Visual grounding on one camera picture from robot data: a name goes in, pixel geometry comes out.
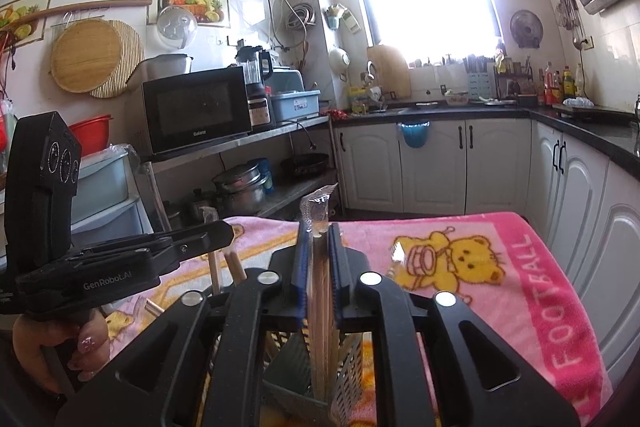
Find black perforated utensil holder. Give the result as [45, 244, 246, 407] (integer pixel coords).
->
[260, 327, 366, 427]

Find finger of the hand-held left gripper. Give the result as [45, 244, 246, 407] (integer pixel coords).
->
[150, 221, 236, 275]

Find metal shelf table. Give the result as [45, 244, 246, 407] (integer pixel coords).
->
[140, 114, 346, 228]

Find long wooden rolling pin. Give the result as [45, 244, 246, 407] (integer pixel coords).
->
[10, 0, 153, 30]

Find black wok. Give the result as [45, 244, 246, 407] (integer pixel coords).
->
[280, 153, 330, 178]

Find black kitchen countertop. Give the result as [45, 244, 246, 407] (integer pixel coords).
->
[330, 99, 640, 180]

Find round ribbed bamboo mat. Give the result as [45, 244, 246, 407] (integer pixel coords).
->
[90, 20, 146, 99]

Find round bamboo board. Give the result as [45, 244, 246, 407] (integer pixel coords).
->
[50, 18, 123, 94]

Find blue plastic dish container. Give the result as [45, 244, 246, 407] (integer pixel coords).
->
[270, 69, 321, 124]

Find small metal pot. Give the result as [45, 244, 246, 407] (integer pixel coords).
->
[187, 189, 216, 220]

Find green wall caddy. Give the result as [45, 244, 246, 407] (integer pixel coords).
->
[324, 3, 363, 32]

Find person's left hand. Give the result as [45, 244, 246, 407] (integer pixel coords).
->
[11, 307, 110, 395]

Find metal sink faucet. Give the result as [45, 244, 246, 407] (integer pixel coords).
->
[365, 61, 388, 112]

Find black blender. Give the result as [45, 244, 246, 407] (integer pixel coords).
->
[235, 39, 276, 130]

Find pastel plastic drawer cabinet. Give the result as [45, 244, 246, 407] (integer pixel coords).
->
[70, 147, 151, 233]

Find row of condiment bottles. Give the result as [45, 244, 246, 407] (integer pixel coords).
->
[537, 62, 586, 108]

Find black microwave oven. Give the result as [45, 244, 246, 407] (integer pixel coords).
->
[141, 66, 253, 156]

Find white oval wall container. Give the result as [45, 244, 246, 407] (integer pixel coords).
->
[327, 47, 349, 74]

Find blue hanging bin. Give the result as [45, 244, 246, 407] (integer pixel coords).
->
[397, 119, 431, 149]

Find clear plastic dome lid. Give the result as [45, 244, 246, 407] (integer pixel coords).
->
[156, 4, 197, 50]

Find blue plastic jar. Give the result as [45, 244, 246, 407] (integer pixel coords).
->
[257, 158, 275, 192]

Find red plastic basin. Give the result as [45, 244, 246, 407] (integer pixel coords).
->
[67, 114, 113, 158]

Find wooden cutting board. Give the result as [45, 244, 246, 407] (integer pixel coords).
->
[366, 44, 412, 99]

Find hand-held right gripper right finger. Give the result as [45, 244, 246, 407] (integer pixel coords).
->
[327, 225, 582, 427]

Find pale knife block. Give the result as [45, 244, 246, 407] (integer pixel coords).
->
[462, 55, 496, 90]

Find coiled grey hose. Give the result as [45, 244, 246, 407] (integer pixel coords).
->
[286, 3, 317, 30]

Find hanging metal utensils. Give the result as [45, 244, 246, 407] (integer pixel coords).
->
[556, 0, 583, 38]

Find white kitchen cabinets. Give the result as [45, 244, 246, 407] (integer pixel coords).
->
[330, 117, 640, 383]

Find stacked metal pots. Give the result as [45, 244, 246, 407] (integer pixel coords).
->
[212, 159, 268, 215]

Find round wall vent fan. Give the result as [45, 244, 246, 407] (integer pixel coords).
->
[510, 9, 544, 49]

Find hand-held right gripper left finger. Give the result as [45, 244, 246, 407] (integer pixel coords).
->
[55, 226, 312, 427]

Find pink printed blanket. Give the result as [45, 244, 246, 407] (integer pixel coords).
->
[100, 211, 617, 427]

